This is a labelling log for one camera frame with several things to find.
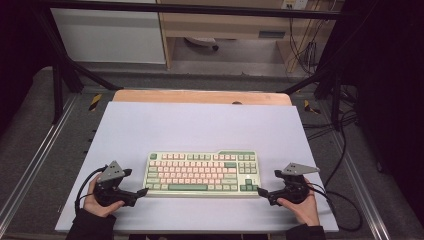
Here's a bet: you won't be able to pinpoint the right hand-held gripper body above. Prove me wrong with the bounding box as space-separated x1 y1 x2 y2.
279 162 321 205

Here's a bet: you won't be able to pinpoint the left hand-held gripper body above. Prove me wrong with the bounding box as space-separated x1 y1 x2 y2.
93 160 133 208

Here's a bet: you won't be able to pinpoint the cream pink green keyboard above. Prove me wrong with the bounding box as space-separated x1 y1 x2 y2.
142 149 262 198

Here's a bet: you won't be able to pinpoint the person's right hand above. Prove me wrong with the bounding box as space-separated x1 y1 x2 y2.
278 179 320 227

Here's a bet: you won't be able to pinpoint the person's left hand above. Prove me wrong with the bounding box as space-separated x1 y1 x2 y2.
83 174 125 218

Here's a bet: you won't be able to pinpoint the yellow black tape strip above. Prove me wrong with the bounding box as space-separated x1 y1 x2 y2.
303 99 321 115
88 93 103 112

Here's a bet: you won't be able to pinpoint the white table board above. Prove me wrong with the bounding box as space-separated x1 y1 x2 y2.
54 101 339 233

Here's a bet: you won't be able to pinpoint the wooden table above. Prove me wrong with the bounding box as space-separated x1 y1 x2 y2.
112 89 293 107

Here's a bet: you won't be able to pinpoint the white cabinet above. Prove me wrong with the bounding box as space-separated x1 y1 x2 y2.
51 8 167 64

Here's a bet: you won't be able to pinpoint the office chair base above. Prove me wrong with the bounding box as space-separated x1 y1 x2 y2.
184 37 220 52

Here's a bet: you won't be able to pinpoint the light wooden desk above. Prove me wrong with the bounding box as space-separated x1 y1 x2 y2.
156 0 334 69

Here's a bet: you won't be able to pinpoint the right hand-held gripper black cable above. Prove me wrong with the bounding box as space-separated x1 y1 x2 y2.
304 181 338 221

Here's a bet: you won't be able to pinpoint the hand-held gripper black cable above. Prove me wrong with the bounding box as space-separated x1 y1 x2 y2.
74 166 108 215
304 181 338 221

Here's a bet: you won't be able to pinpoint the left hand-held gripper black cable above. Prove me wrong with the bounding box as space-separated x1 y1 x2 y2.
74 166 108 215

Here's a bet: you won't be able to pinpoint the black floor cable loop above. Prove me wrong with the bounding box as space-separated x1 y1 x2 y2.
324 113 364 233

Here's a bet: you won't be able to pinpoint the black floor cables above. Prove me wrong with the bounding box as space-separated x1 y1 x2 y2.
301 109 358 141

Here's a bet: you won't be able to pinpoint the aluminium floor rail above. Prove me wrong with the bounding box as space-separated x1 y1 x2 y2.
328 133 391 240
0 94 79 228

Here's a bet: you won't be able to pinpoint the hanging cable bundle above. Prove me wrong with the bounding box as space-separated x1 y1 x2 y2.
288 16 321 76

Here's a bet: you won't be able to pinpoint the white wall socket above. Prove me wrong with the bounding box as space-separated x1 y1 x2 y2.
281 0 309 10

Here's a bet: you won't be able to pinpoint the black metal frame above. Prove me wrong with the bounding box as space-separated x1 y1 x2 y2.
33 0 358 126

